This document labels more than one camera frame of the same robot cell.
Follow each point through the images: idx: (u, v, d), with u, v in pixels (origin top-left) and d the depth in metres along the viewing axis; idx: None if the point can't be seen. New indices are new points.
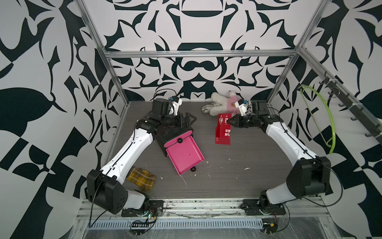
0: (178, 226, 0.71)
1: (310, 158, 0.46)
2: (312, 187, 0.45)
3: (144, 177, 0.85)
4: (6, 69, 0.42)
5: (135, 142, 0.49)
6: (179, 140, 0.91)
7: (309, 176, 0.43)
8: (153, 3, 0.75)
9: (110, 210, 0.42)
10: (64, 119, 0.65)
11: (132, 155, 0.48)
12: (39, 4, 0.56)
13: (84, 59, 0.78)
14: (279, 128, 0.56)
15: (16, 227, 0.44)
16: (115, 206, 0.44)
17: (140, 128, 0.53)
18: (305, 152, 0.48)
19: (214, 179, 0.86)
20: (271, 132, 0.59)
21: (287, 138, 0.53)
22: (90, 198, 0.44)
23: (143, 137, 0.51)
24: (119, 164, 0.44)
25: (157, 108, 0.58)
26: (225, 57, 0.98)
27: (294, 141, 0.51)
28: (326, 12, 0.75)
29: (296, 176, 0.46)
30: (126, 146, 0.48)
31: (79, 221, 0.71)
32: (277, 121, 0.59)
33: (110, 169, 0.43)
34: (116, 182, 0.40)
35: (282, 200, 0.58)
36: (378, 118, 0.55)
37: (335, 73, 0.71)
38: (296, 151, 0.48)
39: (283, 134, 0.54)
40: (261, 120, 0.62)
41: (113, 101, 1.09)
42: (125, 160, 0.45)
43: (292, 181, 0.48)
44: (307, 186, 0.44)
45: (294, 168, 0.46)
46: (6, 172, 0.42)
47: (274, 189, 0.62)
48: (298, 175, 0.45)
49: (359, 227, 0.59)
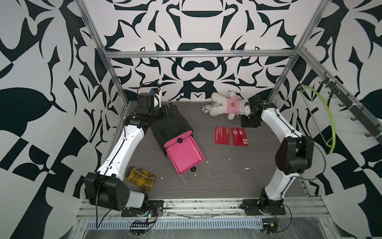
0: (178, 226, 0.71)
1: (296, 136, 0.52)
2: (296, 164, 0.51)
3: (144, 177, 0.85)
4: (6, 69, 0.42)
5: (127, 139, 0.49)
6: (178, 140, 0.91)
7: (293, 153, 0.50)
8: (153, 3, 0.75)
9: (116, 208, 0.43)
10: (64, 119, 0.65)
11: (127, 151, 0.48)
12: (39, 4, 0.55)
13: (84, 59, 0.78)
14: (272, 113, 0.62)
15: (16, 227, 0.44)
16: (119, 203, 0.44)
17: (129, 125, 0.53)
18: (292, 131, 0.53)
19: (214, 179, 0.86)
20: (265, 117, 0.65)
21: (279, 120, 0.59)
22: (91, 201, 0.44)
23: (134, 133, 0.51)
24: (115, 162, 0.44)
25: (143, 102, 0.57)
26: (225, 57, 0.98)
27: (284, 123, 0.57)
28: (326, 13, 0.76)
29: (283, 153, 0.51)
30: (119, 144, 0.48)
31: (79, 221, 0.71)
32: (271, 107, 0.65)
33: (107, 169, 0.43)
34: (117, 179, 0.43)
35: (277, 191, 0.62)
36: (378, 118, 0.55)
37: (335, 73, 0.71)
38: (284, 131, 0.54)
39: (275, 117, 0.60)
40: (257, 107, 0.69)
41: (113, 101, 1.09)
42: (121, 157, 0.45)
43: (280, 160, 0.54)
44: (293, 162, 0.51)
45: (282, 147, 0.52)
46: (6, 172, 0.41)
47: (272, 181, 0.63)
48: (285, 152, 0.50)
49: (359, 227, 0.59)
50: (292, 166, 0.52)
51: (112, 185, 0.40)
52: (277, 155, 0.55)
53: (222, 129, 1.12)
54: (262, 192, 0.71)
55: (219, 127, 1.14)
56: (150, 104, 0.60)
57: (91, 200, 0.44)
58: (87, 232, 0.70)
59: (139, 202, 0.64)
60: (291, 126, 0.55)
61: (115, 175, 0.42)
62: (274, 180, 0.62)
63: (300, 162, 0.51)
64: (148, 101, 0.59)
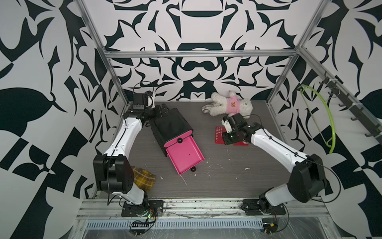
0: (178, 226, 0.71)
1: (303, 160, 0.46)
2: (316, 190, 0.45)
3: (144, 177, 0.85)
4: (6, 69, 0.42)
5: (129, 127, 0.54)
6: (178, 140, 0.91)
7: (310, 180, 0.44)
8: (153, 3, 0.75)
9: (123, 189, 0.46)
10: (64, 119, 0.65)
11: (130, 136, 0.53)
12: (39, 4, 0.55)
13: (84, 59, 0.78)
14: (263, 136, 0.56)
15: (16, 227, 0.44)
16: (127, 183, 0.47)
17: (128, 117, 0.58)
18: (296, 154, 0.48)
19: (214, 179, 0.86)
20: (257, 141, 0.59)
21: (274, 144, 0.52)
22: (100, 183, 0.46)
23: (134, 122, 0.56)
24: (120, 145, 0.49)
25: (139, 99, 0.65)
26: (225, 57, 0.98)
27: (282, 146, 0.51)
28: (326, 13, 0.76)
29: (298, 183, 0.45)
30: (122, 131, 0.53)
31: (79, 221, 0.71)
32: (258, 129, 0.59)
33: (114, 150, 0.47)
34: (124, 158, 0.44)
35: (282, 201, 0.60)
36: (378, 118, 0.55)
37: (335, 73, 0.71)
38: (288, 157, 0.48)
39: (269, 140, 0.54)
40: (243, 131, 0.62)
41: (113, 101, 1.09)
42: (125, 141, 0.50)
43: (295, 190, 0.47)
44: (312, 190, 0.45)
45: (294, 177, 0.45)
46: (6, 172, 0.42)
47: (274, 191, 0.61)
48: (300, 182, 0.44)
49: (359, 227, 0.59)
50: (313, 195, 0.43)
51: (119, 165, 0.43)
52: (289, 184, 0.48)
53: (222, 129, 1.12)
54: (263, 196, 0.68)
55: (219, 127, 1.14)
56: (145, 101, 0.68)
57: (99, 181, 0.45)
58: (87, 232, 0.70)
59: (140, 200, 0.64)
60: (292, 148, 0.50)
61: (122, 154, 0.46)
62: (276, 193, 0.60)
63: (318, 186, 0.46)
64: (144, 99, 0.67)
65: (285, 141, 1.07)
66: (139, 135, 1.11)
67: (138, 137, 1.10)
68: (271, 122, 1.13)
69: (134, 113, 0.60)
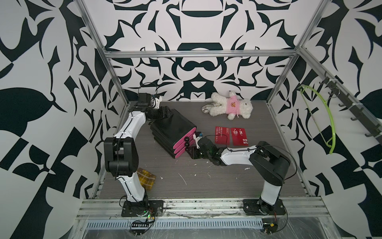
0: (178, 226, 0.71)
1: (255, 148, 0.54)
2: (279, 169, 0.49)
3: (144, 177, 0.85)
4: (6, 69, 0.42)
5: (134, 117, 0.61)
6: (186, 138, 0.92)
7: (269, 165, 0.49)
8: (153, 3, 0.75)
9: (129, 170, 0.51)
10: (64, 119, 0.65)
11: (135, 125, 0.58)
12: (39, 4, 0.55)
13: (84, 59, 0.78)
14: (227, 152, 0.66)
15: (16, 228, 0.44)
16: (132, 165, 0.51)
17: (135, 110, 0.65)
18: (249, 150, 0.56)
19: (214, 179, 0.86)
20: (228, 161, 0.67)
21: (234, 152, 0.62)
22: (107, 165, 0.51)
23: (140, 114, 0.63)
24: (127, 130, 0.54)
25: (143, 98, 0.73)
26: (225, 57, 0.98)
27: (239, 150, 0.60)
28: (326, 13, 0.76)
29: (264, 172, 0.50)
30: (128, 121, 0.59)
31: (79, 221, 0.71)
32: (225, 149, 0.69)
33: (122, 133, 0.53)
34: (131, 140, 0.50)
35: (275, 196, 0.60)
36: (378, 118, 0.55)
37: (335, 73, 0.71)
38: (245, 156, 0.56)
39: (230, 153, 0.64)
40: (218, 160, 0.70)
41: (113, 101, 1.09)
42: (132, 127, 0.56)
43: (270, 179, 0.51)
44: (275, 169, 0.49)
45: (257, 168, 0.52)
46: (6, 172, 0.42)
47: (266, 190, 0.61)
48: (264, 170, 0.50)
49: (359, 227, 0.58)
50: (281, 175, 0.48)
51: (127, 146, 0.49)
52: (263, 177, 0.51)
53: (222, 129, 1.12)
54: (261, 200, 0.68)
55: (219, 127, 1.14)
56: (149, 101, 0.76)
57: (108, 163, 0.50)
58: (87, 232, 0.70)
59: (140, 197, 0.65)
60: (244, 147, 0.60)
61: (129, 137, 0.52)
62: (267, 190, 0.60)
63: (280, 166, 0.50)
64: (148, 98, 0.76)
65: (285, 141, 1.07)
66: (139, 135, 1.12)
67: (138, 137, 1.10)
68: (271, 122, 1.13)
69: (139, 109, 0.66)
